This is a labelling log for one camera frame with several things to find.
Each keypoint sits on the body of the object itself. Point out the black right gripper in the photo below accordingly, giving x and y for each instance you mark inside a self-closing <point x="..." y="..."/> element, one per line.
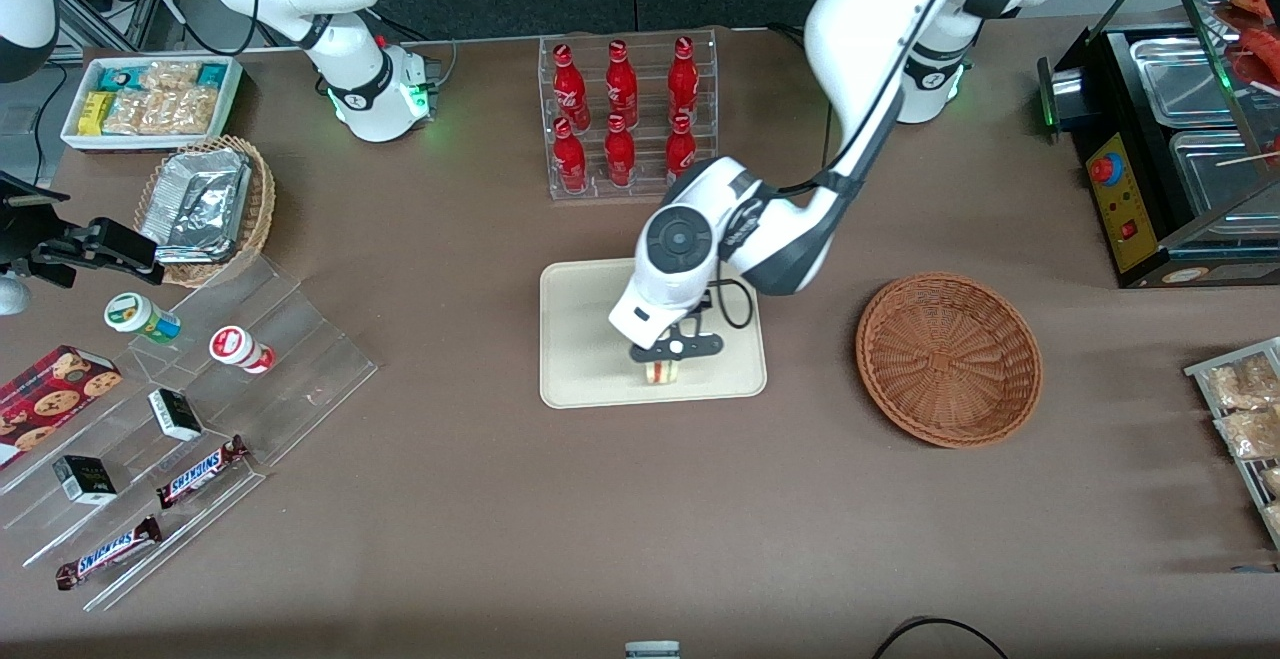
<point x="28" y="239"/>

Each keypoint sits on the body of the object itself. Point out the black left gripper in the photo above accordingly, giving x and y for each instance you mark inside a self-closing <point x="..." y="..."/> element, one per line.
<point x="703" y="303"/>

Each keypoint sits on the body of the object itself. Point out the triangular sandwich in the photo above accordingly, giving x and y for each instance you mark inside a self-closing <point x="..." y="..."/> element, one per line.
<point x="664" y="373"/>

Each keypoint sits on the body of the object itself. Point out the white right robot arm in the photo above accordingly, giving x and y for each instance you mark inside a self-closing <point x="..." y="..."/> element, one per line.
<point x="345" y="49"/>

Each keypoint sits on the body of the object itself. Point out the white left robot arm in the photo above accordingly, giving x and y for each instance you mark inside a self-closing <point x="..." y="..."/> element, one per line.
<point x="870" y="19"/>

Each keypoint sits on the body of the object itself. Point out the beige plastic tray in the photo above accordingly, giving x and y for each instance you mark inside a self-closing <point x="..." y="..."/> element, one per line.
<point x="585" y="339"/>

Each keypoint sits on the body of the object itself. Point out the light wicker basket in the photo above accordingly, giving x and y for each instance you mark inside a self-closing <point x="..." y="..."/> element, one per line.
<point x="260" y="209"/>

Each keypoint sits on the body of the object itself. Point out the brown wicker round basket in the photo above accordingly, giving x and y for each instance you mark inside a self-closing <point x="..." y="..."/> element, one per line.
<point x="945" y="359"/>

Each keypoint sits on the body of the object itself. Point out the green lid yogurt cup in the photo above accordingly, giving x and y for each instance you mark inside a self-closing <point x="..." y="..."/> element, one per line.
<point x="135" y="315"/>

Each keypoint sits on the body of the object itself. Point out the silver foil pack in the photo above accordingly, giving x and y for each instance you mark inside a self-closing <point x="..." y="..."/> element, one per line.
<point x="195" y="201"/>
<point x="195" y="256"/>

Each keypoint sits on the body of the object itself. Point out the red lid yogurt cup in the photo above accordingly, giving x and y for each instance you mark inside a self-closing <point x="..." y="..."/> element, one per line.
<point x="235" y="347"/>

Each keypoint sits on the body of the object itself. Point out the white rectangular snack bin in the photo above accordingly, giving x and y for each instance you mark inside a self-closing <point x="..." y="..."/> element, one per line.
<point x="75" y="139"/>

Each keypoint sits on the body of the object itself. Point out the clear cracker snack bag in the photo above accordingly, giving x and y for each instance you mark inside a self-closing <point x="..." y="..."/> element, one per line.
<point x="132" y="112"/>
<point x="190" y="111"/>
<point x="170" y="76"/>

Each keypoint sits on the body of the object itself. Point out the yellow snack packet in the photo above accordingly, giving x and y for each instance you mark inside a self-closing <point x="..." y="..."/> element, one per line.
<point x="93" y="113"/>

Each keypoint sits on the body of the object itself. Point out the small black white box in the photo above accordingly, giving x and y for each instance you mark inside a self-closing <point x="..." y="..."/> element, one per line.
<point x="175" y="414"/>
<point x="85" y="479"/>

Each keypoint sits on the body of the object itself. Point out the red chocolate cookie box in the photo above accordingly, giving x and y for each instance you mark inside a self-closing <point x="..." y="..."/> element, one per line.
<point x="50" y="401"/>

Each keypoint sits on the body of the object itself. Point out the clear acrylic bottle rack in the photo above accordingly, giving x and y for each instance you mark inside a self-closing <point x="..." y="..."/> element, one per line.
<point x="645" y="184"/>

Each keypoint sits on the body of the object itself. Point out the teal snack packet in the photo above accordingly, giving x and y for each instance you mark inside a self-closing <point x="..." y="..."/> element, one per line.
<point x="212" y="75"/>
<point x="120" y="77"/>

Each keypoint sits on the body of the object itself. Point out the clear acrylic stepped display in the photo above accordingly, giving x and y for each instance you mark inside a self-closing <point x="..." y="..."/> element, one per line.
<point x="300" y="359"/>

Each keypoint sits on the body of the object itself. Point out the red cola bottle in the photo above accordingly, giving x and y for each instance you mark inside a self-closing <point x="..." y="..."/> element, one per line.
<point x="680" y="149"/>
<point x="619" y="154"/>
<point x="569" y="89"/>
<point x="569" y="159"/>
<point x="621" y="84"/>
<point x="683" y="79"/>

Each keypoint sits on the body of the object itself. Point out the brown snickers bar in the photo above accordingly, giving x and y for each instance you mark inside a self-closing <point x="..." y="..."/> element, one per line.
<point x="200" y="472"/>
<point x="108" y="552"/>

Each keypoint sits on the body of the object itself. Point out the grey device edge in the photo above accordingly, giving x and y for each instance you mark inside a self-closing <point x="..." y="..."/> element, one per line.
<point x="652" y="650"/>

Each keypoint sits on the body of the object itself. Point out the black food warmer appliance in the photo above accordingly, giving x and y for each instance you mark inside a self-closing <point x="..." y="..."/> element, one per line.
<point x="1125" y="209"/>

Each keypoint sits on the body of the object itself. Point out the clear fried snack bag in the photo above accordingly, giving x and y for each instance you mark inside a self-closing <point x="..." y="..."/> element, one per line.
<point x="1242" y="384"/>
<point x="1272" y="481"/>
<point x="1274" y="517"/>
<point x="1250" y="432"/>

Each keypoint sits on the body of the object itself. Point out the steel warmer pan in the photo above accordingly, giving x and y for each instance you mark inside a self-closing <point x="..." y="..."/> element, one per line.
<point x="1180" y="79"/>
<point x="1215" y="174"/>

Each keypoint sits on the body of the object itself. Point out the red sausages on skewers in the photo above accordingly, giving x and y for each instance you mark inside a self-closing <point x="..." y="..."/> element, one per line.
<point x="1258" y="44"/>

